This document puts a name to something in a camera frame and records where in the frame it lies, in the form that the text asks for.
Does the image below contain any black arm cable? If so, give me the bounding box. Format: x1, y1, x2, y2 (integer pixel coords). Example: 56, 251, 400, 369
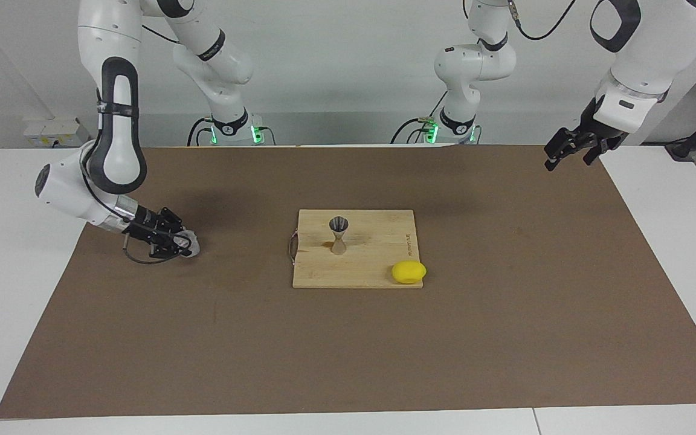
508, 0, 577, 40
82, 139, 181, 265

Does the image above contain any yellow lemon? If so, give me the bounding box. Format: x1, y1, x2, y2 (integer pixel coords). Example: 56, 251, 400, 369
391, 261, 427, 285

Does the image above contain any black right base cable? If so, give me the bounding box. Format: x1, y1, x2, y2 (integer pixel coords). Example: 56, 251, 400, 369
188, 117, 213, 147

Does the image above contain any black base cable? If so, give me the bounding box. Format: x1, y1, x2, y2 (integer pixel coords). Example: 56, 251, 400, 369
390, 91, 448, 144
188, 117, 213, 147

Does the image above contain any metal jigger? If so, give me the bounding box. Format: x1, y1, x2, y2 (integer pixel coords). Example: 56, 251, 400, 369
329, 216, 350, 256

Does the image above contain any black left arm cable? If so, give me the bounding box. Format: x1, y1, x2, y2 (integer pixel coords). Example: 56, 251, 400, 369
508, 0, 577, 40

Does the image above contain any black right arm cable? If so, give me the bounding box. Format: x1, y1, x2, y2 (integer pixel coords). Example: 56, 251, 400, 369
82, 139, 181, 265

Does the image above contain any wooden cutting board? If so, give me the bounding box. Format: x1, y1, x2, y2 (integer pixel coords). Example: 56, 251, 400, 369
289, 210, 424, 289

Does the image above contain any brown table mat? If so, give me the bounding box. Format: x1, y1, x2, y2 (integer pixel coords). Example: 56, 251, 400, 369
0, 145, 696, 419

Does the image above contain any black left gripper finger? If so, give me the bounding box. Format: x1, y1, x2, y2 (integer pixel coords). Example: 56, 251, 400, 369
544, 128, 578, 172
584, 142, 611, 166

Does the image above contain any black left base cable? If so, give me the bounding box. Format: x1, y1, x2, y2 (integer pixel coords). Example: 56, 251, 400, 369
390, 91, 448, 144

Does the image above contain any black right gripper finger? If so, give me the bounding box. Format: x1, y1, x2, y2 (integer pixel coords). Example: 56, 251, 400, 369
149, 239, 193, 259
158, 208, 185, 233

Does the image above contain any clear glass cup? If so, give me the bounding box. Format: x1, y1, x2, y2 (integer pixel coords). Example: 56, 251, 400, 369
176, 230, 201, 258

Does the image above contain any white wall power strip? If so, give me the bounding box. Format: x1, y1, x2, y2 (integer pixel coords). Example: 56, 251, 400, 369
23, 118, 90, 147

